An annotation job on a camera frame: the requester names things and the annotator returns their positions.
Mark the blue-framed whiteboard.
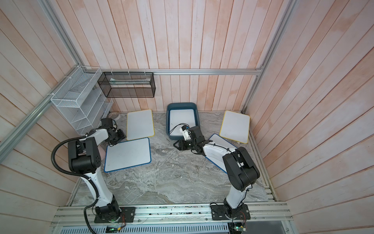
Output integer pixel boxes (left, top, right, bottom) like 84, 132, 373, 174
169, 109, 197, 136
203, 134, 237, 173
104, 138, 152, 173

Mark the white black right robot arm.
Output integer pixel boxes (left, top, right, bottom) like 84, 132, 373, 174
173, 123, 260, 220

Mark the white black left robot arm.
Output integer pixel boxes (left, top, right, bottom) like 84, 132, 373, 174
68, 118, 125, 222

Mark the yellow-framed whiteboard far left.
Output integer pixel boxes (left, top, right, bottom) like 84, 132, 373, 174
127, 109, 155, 140

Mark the yellow-framed whiteboard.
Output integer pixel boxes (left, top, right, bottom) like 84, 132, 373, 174
127, 109, 155, 140
219, 110, 250, 144

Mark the teal plastic storage box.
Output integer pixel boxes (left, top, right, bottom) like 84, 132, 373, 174
166, 102, 200, 140

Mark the yellow-framed whiteboard far right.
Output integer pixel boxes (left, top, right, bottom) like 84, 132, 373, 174
219, 110, 250, 144

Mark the small clear tape roll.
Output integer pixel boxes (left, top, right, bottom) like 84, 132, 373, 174
108, 112, 120, 121

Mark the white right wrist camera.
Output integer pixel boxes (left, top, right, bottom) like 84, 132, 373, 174
180, 125, 191, 141

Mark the white wire wall shelf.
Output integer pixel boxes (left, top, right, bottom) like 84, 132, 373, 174
51, 66, 113, 135

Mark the black mesh wall basket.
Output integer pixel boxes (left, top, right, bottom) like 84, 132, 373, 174
98, 71, 156, 98

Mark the aluminium horizontal wall rail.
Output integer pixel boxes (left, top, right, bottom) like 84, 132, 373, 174
83, 66, 262, 76

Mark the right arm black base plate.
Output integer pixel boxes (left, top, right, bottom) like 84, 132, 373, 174
209, 202, 251, 221

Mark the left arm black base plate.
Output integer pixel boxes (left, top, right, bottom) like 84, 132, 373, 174
94, 207, 136, 224

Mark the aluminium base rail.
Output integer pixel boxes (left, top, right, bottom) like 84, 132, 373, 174
51, 202, 294, 227

